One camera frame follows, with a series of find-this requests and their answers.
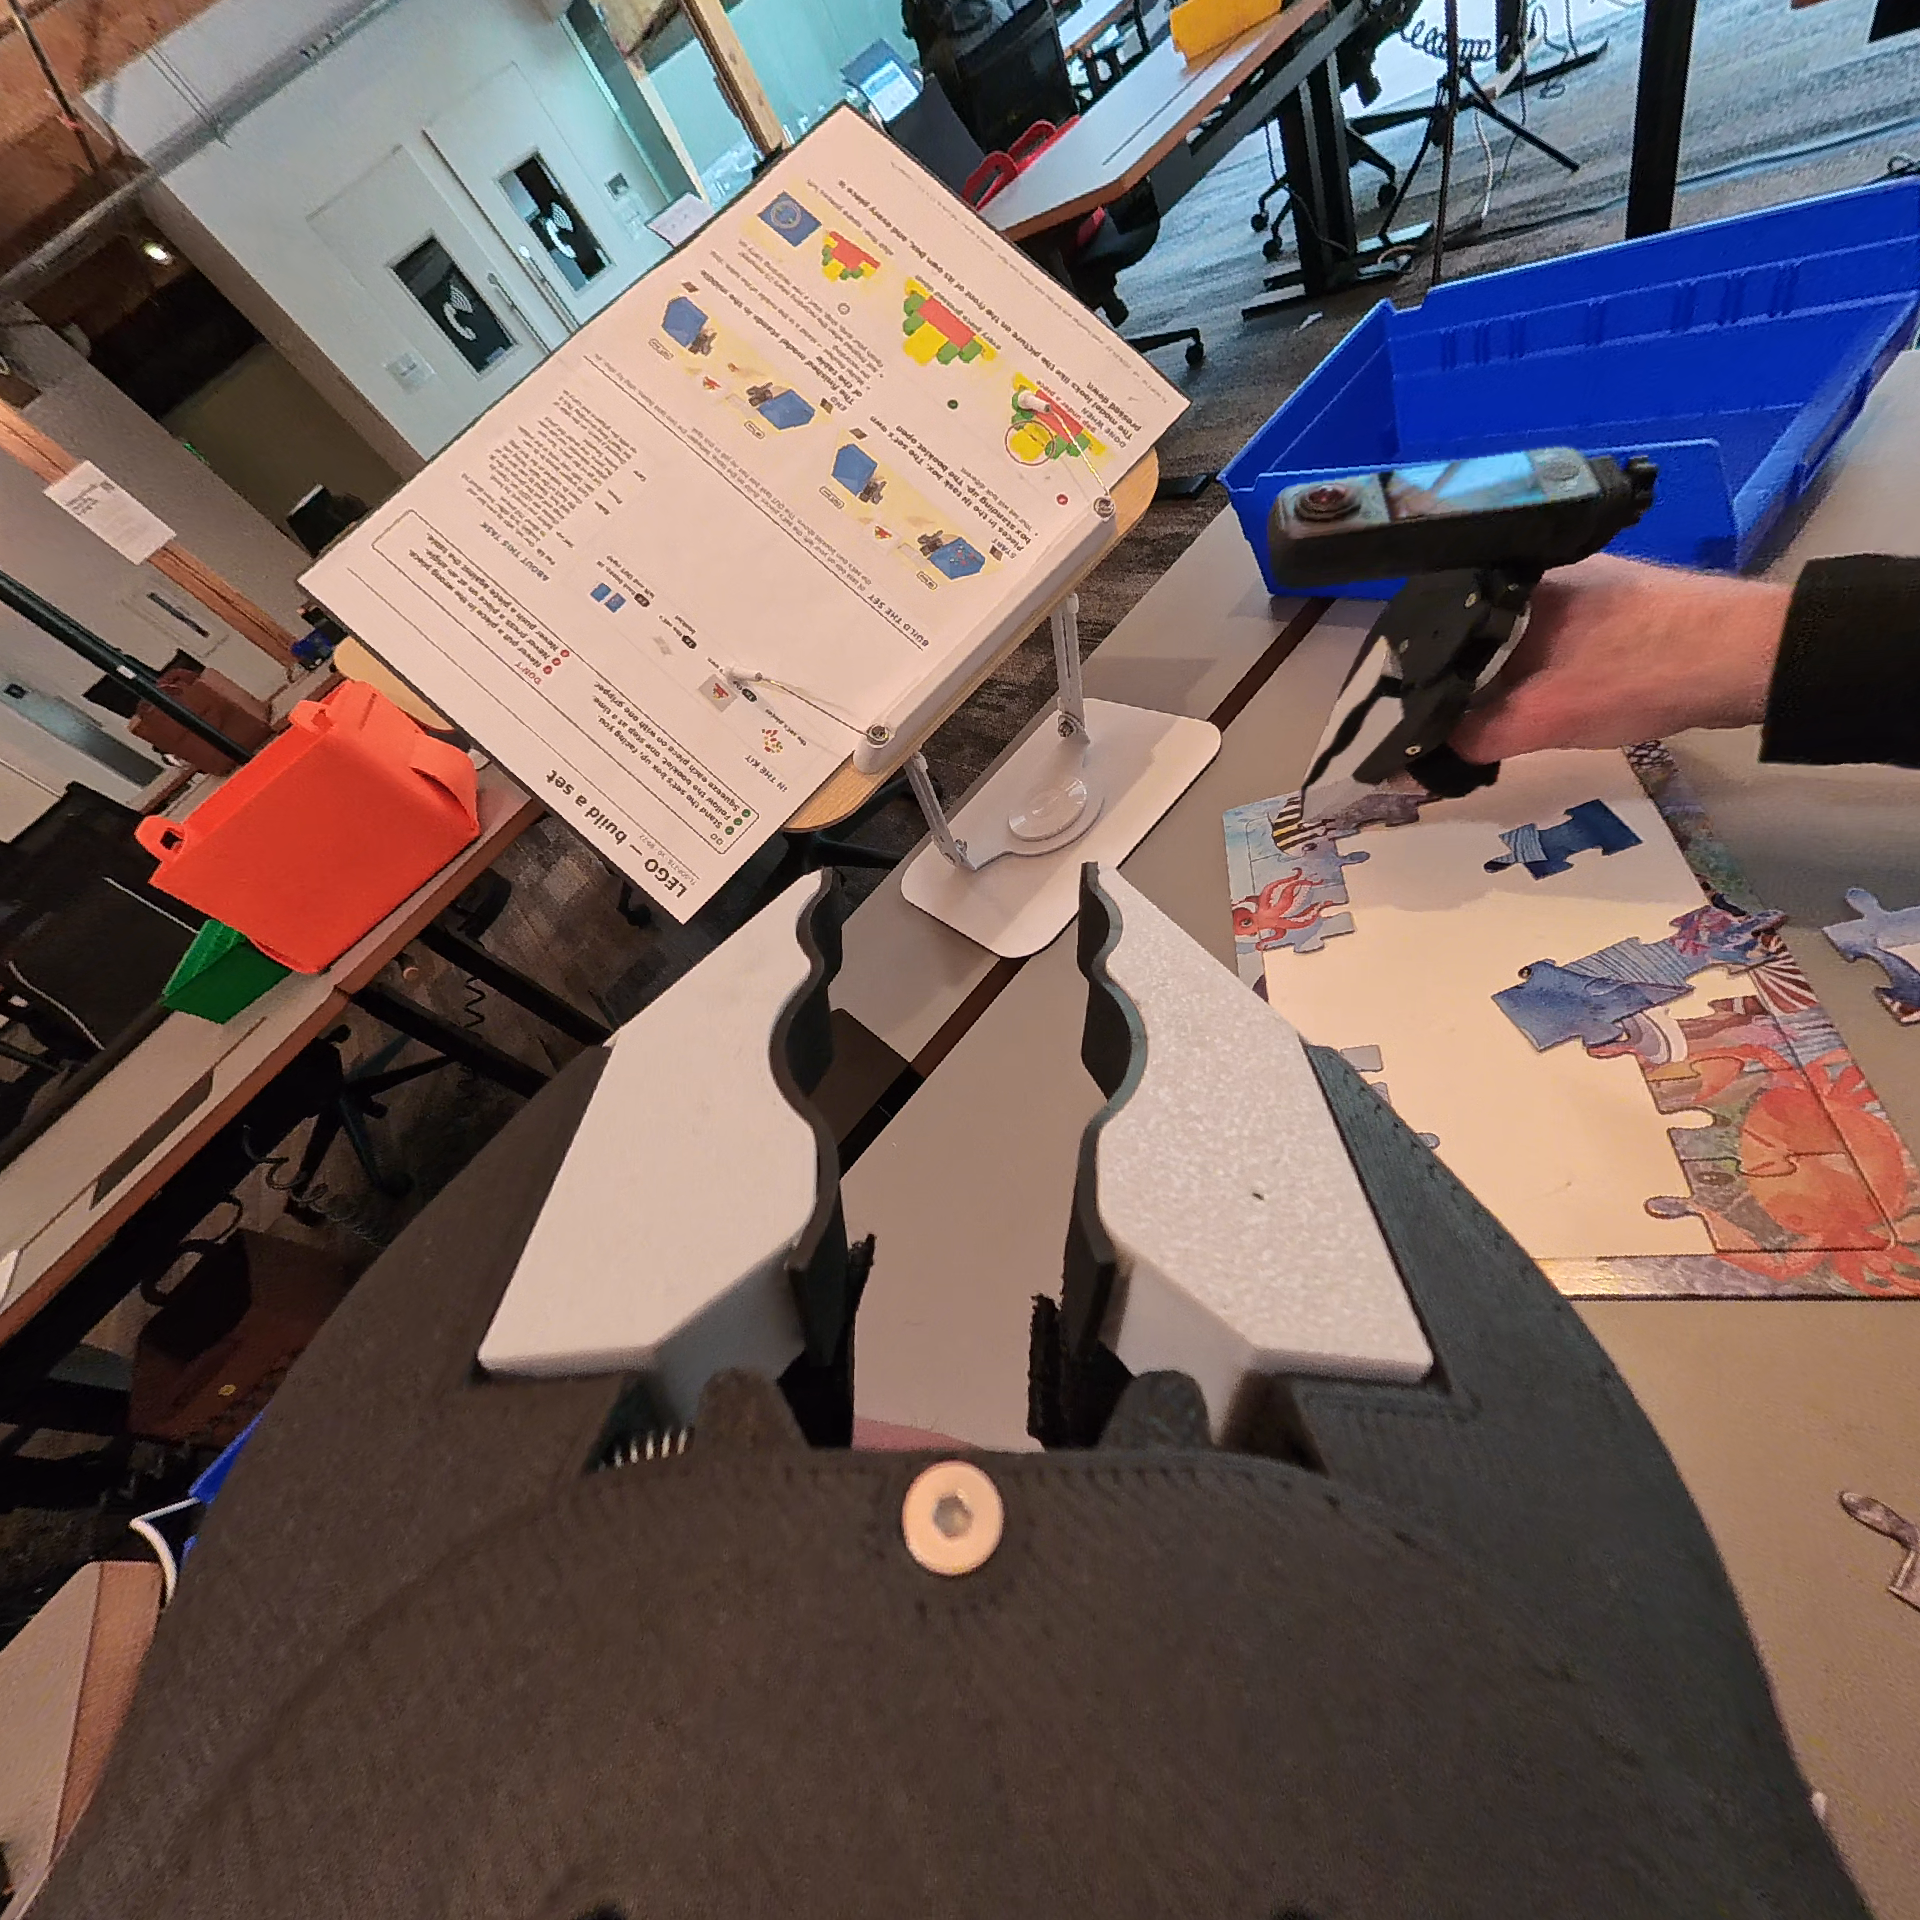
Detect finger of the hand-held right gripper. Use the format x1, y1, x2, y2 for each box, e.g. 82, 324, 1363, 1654
1350, 681, 1455, 793
1298, 630, 1412, 827

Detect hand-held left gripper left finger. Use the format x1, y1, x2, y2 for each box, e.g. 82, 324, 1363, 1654
477, 867, 880, 1448

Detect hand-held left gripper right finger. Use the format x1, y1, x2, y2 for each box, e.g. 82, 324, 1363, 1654
1027, 862, 1432, 1448

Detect dark blue striped puzzle piece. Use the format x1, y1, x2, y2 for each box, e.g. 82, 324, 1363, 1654
1486, 800, 1640, 879

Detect red octopus head puzzle piece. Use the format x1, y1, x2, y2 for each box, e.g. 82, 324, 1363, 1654
1231, 885, 1359, 957

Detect sea print jigsaw puzzle board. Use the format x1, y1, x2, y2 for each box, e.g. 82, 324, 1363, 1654
1223, 742, 1920, 1299

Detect dark blue whale eye piece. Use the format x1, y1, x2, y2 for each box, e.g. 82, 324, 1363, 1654
1493, 959, 1660, 1059

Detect striped whale belly puzzle piece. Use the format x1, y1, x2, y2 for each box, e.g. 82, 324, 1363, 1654
1567, 932, 1704, 1004

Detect pink coral seahorse puzzle piece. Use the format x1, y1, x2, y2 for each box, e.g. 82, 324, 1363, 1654
1662, 901, 1794, 981

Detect person's right forearm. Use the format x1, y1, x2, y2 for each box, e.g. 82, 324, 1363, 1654
1757, 556, 1920, 771

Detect person's right hand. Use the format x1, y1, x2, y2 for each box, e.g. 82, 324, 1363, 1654
1452, 551, 1796, 760

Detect joined blue whale puzzle pieces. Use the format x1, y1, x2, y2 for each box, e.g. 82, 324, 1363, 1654
1333, 1043, 1444, 1156

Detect blue plastic bin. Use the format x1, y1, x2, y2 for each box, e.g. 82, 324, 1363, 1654
1218, 230, 1920, 599
188, 1408, 270, 1509

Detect white paper holder bar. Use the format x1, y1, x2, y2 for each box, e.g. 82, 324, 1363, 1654
853, 495, 1120, 775

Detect pale wooden stand board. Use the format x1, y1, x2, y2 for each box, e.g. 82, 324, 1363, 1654
333, 449, 1160, 835

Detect black tripod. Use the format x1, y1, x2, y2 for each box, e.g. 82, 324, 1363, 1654
1358, 0, 1583, 287

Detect orange plastic bin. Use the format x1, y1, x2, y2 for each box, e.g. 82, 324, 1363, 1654
135, 681, 483, 975

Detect green plastic bin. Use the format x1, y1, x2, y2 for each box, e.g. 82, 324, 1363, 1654
160, 918, 294, 1024

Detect grey blue white puzzle piece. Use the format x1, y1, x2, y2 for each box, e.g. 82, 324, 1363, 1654
1821, 885, 1920, 1027

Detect black vertical pole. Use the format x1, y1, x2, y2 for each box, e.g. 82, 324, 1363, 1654
1622, 0, 1701, 241

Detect grey desk with brown edge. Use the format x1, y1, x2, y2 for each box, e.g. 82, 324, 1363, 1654
0, 779, 549, 1352

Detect long brown desk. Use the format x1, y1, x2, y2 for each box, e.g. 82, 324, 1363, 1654
983, 0, 1412, 317

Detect yellow plastic bin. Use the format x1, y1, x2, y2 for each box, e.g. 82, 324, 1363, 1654
1171, 0, 1307, 62

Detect white printed instruction sheet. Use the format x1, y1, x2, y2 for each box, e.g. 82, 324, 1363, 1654
300, 105, 1191, 923

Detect black slanted pole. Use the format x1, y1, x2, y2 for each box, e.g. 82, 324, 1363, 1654
0, 568, 253, 771

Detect white paper notice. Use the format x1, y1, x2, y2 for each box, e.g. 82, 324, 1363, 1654
46, 461, 168, 564

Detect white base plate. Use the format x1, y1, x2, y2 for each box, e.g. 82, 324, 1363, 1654
901, 697, 1224, 959

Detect grey metal bracket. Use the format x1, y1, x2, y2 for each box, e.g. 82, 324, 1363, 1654
951, 772, 1103, 875

